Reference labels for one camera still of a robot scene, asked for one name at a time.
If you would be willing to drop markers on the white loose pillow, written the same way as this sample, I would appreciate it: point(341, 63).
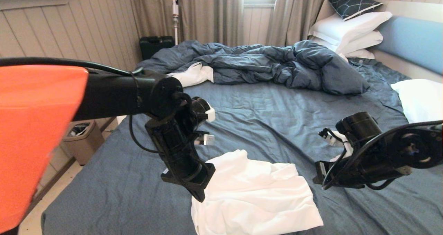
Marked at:
point(418, 100)

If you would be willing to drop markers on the flat white stacked pillow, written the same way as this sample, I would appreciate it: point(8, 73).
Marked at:
point(361, 54)

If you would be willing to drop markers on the beige headboard frame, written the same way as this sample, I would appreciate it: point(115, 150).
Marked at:
point(415, 10)

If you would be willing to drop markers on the dark blue crumpled duvet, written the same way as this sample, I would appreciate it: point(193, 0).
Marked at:
point(259, 63)

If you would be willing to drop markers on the blue padded headboard cushion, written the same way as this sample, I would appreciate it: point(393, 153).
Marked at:
point(412, 40)

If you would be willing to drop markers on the brown trash bin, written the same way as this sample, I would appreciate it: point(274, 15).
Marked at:
point(83, 148)

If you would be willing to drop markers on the dark crumpled trash bag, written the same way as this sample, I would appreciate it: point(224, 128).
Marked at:
point(79, 128)

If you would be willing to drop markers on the narrow beige curtain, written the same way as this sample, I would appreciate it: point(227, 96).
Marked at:
point(294, 16)

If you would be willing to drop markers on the large white stacked pillow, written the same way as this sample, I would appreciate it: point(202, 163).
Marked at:
point(347, 27)

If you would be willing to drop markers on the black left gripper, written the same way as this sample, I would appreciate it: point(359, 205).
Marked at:
point(180, 155)

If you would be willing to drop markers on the white T-shirt with blue print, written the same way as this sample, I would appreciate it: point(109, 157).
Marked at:
point(256, 200)

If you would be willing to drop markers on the white stick vacuum cleaner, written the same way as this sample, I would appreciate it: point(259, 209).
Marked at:
point(175, 19)

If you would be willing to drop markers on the wide beige curtain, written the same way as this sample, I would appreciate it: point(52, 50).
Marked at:
point(207, 16)

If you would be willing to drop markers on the dark geometric patterned cushion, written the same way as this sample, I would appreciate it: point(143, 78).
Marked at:
point(351, 3)

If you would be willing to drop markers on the black hard case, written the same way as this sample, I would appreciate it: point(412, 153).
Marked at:
point(155, 46)

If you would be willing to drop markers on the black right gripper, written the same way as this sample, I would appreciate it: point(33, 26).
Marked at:
point(363, 171)

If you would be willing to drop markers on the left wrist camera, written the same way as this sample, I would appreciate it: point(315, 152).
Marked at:
point(204, 138)

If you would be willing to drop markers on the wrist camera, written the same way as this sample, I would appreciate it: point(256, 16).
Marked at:
point(204, 138)
point(337, 139)

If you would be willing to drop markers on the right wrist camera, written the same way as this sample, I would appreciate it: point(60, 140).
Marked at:
point(337, 139)

